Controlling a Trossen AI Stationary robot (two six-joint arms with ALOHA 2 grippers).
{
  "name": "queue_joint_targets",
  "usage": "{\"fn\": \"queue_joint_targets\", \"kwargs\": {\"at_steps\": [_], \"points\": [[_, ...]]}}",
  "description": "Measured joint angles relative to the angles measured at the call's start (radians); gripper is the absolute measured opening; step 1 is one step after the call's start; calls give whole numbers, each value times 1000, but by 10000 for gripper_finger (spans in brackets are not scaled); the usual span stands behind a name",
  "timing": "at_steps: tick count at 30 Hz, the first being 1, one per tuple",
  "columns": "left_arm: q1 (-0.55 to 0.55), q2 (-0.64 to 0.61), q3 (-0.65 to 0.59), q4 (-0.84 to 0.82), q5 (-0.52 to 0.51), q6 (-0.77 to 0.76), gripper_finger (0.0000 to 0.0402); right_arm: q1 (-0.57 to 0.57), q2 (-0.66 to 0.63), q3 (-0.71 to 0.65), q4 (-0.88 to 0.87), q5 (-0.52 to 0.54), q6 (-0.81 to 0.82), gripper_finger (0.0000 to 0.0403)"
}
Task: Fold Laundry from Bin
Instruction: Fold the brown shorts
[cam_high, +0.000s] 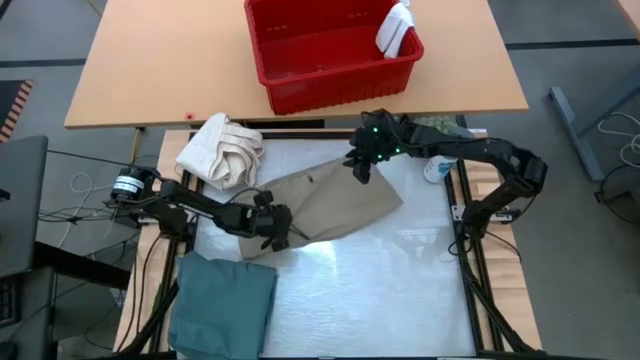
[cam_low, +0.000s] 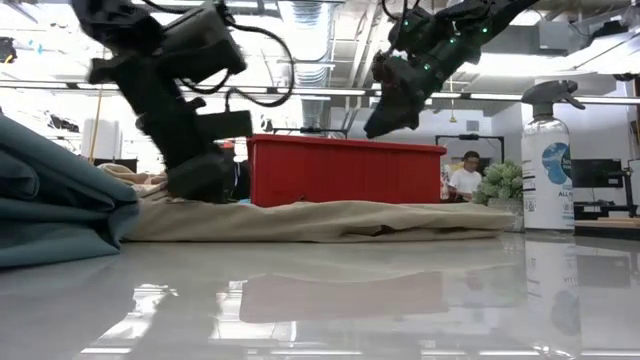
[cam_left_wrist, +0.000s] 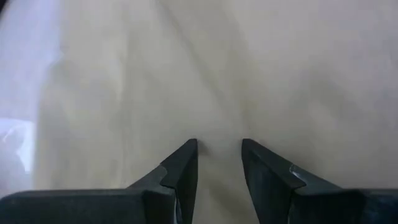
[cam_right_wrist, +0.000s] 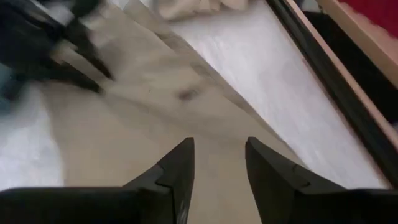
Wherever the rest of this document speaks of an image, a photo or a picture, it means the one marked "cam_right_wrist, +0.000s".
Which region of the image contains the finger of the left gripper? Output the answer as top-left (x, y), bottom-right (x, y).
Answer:
top-left (64, 18), bottom-right (115, 81)
top-left (29, 60), bottom-right (104, 95)

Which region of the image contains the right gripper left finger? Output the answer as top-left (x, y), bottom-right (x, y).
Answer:
top-left (0, 136), bottom-right (196, 224)

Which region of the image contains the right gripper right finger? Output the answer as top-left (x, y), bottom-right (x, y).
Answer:
top-left (244, 136), bottom-right (398, 224)

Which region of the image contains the khaki garment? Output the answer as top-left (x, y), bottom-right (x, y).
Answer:
top-left (40, 0), bottom-right (307, 224)

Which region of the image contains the red plastic laundry bin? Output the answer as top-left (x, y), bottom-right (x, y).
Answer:
top-left (338, 0), bottom-right (398, 39)

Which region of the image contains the beige folded cloth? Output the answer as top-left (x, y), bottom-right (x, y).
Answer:
top-left (155, 0), bottom-right (250, 21)

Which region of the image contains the tan wooden desk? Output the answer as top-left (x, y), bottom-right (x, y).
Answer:
top-left (316, 0), bottom-right (398, 90)

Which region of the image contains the black aluminium frame rail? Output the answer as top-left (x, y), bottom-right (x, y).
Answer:
top-left (266, 0), bottom-right (398, 187)

